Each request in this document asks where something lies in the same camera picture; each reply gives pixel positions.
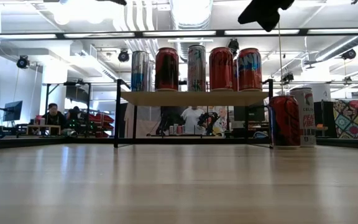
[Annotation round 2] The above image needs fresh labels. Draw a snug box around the red Coca-Cola Zero can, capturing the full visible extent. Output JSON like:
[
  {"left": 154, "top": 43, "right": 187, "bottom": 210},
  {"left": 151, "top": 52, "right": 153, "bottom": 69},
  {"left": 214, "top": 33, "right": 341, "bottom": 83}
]
[{"left": 209, "top": 46, "right": 234, "bottom": 92}]

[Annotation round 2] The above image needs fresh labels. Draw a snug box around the silver blue drink can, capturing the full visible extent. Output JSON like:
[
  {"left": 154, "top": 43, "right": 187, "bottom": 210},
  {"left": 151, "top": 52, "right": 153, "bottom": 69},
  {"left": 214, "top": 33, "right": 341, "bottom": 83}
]
[{"left": 131, "top": 50, "right": 150, "bottom": 92}]

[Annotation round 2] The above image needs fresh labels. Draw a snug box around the white Celsius can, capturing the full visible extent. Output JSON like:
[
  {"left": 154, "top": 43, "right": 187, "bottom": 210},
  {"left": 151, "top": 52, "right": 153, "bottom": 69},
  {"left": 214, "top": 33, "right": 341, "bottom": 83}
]
[
  {"left": 289, "top": 86, "right": 318, "bottom": 148},
  {"left": 187, "top": 44, "right": 207, "bottom": 92}
]

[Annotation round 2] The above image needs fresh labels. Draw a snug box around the red soda can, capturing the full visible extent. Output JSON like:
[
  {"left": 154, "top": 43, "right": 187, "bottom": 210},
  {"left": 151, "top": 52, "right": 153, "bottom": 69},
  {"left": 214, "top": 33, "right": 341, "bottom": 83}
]
[{"left": 268, "top": 95, "right": 301, "bottom": 149}]

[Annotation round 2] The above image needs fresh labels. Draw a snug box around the wooden shelf with black legs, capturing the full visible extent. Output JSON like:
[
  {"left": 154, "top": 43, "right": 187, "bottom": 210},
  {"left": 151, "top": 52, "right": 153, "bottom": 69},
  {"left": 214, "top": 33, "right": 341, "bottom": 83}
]
[{"left": 112, "top": 78, "right": 275, "bottom": 149}]

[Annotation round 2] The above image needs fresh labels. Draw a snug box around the small wooden shelf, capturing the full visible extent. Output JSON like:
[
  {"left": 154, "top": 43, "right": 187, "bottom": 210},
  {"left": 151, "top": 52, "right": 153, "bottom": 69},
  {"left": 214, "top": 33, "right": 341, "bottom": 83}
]
[{"left": 26, "top": 124, "right": 62, "bottom": 136}]

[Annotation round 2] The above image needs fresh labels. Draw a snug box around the black metal rack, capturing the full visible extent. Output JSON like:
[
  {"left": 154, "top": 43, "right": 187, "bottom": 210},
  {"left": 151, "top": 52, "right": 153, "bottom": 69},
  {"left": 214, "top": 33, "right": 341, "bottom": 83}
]
[{"left": 44, "top": 81, "right": 92, "bottom": 139}]

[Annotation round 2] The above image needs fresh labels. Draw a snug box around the floral printed panel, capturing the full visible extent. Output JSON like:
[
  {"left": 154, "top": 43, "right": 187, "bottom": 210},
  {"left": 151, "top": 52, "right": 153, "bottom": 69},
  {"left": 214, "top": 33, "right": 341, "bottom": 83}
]
[{"left": 205, "top": 106, "right": 229, "bottom": 135}]

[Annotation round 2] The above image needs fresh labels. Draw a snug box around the black partition board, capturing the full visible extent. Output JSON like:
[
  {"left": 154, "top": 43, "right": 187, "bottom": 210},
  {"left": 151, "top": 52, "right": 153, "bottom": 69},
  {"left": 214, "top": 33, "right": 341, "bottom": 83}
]
[{"left": 315, "top": 101, "right": 338, "bottom": 139}]

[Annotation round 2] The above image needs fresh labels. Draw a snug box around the red tool cabinet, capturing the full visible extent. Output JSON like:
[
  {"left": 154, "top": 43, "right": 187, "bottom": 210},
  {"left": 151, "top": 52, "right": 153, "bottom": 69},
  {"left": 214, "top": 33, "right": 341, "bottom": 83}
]
[{"left": 87, "top": 112, "right": 115, "bottom": 138}]

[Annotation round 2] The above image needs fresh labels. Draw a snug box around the person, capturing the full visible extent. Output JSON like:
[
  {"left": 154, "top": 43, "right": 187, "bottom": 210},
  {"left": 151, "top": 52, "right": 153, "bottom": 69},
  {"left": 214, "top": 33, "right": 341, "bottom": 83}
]
[
  {"left": 180, "top": 106, "right": 206, "bottom": 135},
  {"left": 41, "top": 103, "right": 68, "bottom": 135},
  {"left": 65, "top": 106, "right": 83, "bottom": 130}
]

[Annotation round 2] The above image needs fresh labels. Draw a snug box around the white printed panel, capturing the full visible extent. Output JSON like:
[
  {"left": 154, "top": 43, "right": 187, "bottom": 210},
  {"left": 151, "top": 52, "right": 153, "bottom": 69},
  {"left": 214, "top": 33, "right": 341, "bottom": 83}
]
[{"left": 124, "top": 104, "right": 162, "bottom": 139}]

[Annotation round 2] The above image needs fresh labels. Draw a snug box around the colourful patchwork quilt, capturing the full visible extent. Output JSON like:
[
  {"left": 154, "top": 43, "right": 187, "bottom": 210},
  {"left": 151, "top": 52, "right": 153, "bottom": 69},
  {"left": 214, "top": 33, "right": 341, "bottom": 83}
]
[{"left": 333, "top": 98, "right": 358, "bottom": 140}]

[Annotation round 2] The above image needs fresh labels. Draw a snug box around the black computer monitor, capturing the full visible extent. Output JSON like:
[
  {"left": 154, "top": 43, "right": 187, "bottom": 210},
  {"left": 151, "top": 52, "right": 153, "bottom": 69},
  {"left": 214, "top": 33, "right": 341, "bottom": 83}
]
[{"left": 2, "top": 100, "right": 24, "bottom": 122}]

